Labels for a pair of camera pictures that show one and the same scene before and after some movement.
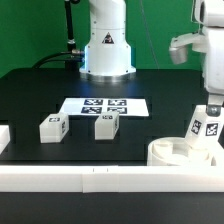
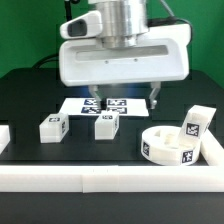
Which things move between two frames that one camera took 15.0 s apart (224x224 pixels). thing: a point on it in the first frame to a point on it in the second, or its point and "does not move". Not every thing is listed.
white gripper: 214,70 to 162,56
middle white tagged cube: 107,124 does not move
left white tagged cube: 54,128 does not move
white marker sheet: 136,107 does not move
